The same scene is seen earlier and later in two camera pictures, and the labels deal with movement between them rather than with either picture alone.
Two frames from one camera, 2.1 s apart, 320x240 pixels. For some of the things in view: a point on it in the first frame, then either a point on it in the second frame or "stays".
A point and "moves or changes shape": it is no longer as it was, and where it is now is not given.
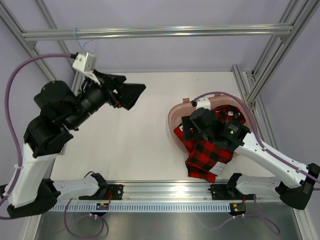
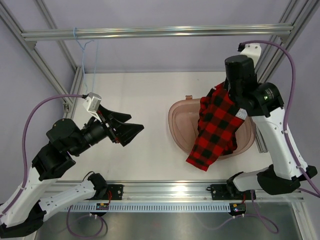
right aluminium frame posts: (298, 13) stays
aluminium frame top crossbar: (75, 34) stays
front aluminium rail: (164, 192) stays
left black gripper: (128, 94) to (125, 132)
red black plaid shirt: (205, 159) moves or changes shape
